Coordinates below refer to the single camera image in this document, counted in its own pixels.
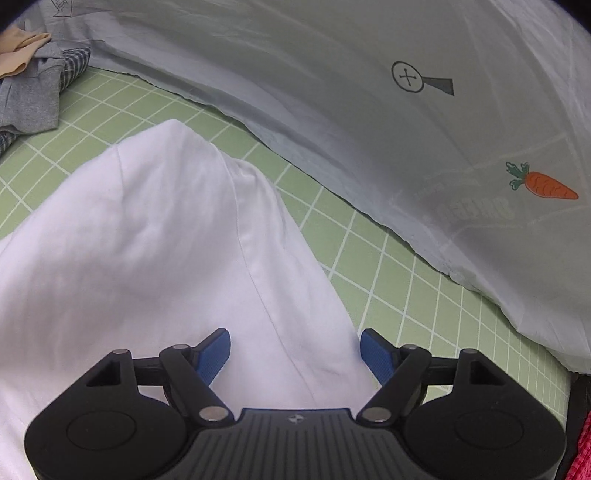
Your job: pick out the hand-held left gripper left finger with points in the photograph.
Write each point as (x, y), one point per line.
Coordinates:
(216, 351)

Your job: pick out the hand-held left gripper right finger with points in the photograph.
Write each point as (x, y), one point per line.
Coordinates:
(376, 353)

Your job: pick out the white garment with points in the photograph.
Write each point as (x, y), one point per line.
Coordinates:
(138, 258)

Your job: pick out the red checked cloth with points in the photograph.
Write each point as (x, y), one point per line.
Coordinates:
(580, 461)

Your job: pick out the grey printed quilt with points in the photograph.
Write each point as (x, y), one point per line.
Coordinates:
(369, 115)

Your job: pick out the green checked bedsheet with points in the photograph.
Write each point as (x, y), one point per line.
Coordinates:
(115, 106)

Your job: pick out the grey garment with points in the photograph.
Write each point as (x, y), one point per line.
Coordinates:
(32, 92)

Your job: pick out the plaid shirt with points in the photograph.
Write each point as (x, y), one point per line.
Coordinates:
(74, 64)

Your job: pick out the beige cloth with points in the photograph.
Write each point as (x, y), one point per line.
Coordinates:
(18, 46)

